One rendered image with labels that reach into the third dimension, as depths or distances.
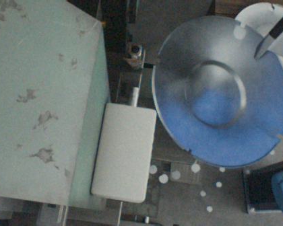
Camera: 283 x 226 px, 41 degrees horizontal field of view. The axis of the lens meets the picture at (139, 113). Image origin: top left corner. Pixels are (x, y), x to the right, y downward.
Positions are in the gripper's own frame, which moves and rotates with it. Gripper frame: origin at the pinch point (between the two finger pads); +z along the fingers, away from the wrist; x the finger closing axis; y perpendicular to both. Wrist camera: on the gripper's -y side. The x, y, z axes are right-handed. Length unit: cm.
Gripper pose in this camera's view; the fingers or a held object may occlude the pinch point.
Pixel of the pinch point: (258, 50)
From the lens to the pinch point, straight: 66.5
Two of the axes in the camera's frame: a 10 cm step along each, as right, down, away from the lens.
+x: 4.8, -2.9, 8.3
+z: -5.4, 6.5, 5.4
